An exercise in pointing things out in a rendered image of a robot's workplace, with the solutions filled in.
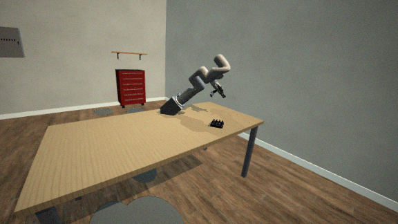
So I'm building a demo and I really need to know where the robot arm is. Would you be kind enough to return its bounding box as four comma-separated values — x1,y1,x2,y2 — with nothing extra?
175,55,230,106

